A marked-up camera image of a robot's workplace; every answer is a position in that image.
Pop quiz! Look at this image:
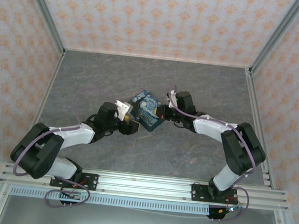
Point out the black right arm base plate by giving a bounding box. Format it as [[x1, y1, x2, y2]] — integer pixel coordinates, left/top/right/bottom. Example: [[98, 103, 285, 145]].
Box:
[[190, 182, 239, 206]]

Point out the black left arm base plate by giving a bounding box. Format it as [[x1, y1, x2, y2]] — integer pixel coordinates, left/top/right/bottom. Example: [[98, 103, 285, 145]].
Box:
[[49, 169, 99, 192]]

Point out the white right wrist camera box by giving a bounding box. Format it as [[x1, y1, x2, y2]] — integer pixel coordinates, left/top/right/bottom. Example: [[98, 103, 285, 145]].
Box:
[[165, 89, 178, 106]]

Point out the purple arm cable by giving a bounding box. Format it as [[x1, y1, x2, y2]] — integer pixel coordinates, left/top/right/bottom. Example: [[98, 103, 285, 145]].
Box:
[[156, 85, 265, 224], [9, 79, 121, 213]]

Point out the starry night painted tin box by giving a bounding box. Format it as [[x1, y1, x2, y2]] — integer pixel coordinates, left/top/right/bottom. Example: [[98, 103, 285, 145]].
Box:
[[127, 88, 168, 134]]

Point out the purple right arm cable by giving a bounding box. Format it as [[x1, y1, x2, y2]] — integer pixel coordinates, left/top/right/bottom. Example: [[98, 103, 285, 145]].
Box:
[[156, 85, 265, 224]]

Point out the aluminium table side rail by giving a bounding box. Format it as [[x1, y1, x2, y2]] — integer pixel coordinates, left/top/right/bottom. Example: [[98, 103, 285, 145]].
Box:
[[234, 68, 288, 190], [15, 45, 67, 167]]

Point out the small circuit board with wires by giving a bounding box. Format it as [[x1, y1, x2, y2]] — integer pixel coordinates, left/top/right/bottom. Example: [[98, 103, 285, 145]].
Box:
[[60, 188, 82, 201], [218, 203, 243, 218]]

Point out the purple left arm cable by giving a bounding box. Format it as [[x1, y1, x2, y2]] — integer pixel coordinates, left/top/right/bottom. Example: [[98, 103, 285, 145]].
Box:
[[9, 79, 121, 213]]

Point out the horizontal aluminium base rail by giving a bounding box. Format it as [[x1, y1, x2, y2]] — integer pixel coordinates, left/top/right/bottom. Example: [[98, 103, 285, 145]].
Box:
[[0, 159, 291, 213]]

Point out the white slotted cable duct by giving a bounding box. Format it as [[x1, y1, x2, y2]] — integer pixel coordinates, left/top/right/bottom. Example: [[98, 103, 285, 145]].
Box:
[[9, 185, 210, 217]]

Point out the aluminium corner frame post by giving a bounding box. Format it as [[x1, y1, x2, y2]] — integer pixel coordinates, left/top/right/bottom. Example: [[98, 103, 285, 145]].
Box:
[[249, 0, 299, 80], [13, 0, 72, 55]]

